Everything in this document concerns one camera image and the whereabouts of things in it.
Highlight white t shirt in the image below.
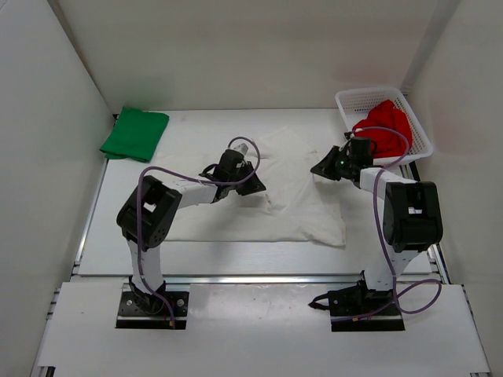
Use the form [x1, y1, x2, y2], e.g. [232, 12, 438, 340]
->
[167, 127, 346, 247]

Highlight green t shirt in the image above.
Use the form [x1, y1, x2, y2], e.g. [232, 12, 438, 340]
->
[100, 107, 170, 163]

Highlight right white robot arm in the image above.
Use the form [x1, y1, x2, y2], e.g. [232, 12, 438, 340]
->
[310, 134, 443, 322]

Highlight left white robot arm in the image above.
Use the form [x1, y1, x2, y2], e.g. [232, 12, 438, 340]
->
[116, 144, 266, 316]

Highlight red cloth in basket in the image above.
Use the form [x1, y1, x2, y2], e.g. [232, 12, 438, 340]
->
[352, 100, 413, 159]

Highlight white plastic basket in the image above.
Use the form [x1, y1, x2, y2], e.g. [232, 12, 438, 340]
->
[335, 86, 433, 165]

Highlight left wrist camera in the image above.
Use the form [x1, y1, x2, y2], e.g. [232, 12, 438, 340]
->
[233, 143, 248, 156]

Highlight aluminium front rail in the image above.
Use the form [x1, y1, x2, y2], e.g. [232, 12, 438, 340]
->
[78, 274, 362, 286]

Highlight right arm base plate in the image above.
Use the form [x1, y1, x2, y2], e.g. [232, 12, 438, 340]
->
[328, 286, 406, 332]

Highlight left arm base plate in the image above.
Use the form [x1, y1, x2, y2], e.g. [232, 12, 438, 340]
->
[116, 287, 189, 330]

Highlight aluminium left rail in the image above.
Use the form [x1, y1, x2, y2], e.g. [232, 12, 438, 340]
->
[71, 159, 108, 276]

